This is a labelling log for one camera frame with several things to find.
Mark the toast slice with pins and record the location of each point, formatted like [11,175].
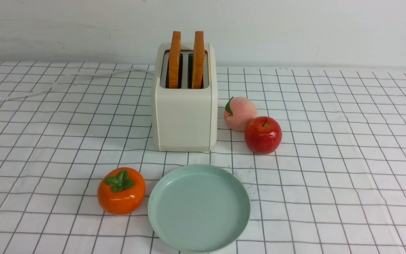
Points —
[173,62]
[198,60]

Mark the cream white toaster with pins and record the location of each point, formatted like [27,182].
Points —
[184,119]

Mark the pink peach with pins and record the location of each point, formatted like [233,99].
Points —
[238,111]

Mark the red apple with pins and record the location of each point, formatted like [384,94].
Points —
[263,135]

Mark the light green plate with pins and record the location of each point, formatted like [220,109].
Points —
[199,209]

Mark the orange persimmon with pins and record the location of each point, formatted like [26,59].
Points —
[121,191]

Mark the white checkered tablecloth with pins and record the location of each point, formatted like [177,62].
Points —
[336,184]

